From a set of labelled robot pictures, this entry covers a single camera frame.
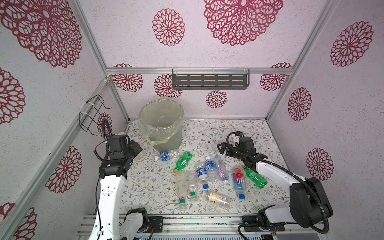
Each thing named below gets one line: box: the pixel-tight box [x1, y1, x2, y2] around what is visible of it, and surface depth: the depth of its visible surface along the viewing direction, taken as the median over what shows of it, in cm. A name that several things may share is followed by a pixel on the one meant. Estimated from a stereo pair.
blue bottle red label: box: [233, 167, 247, 200], surface depth 85 cm
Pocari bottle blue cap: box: [196, 162, 209, 190], surface depth 88 cm
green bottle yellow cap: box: [173, 151, 193, 173], surface depth 94 cm
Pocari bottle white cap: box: [205, 156, 220, 182], surface depth 90 cm
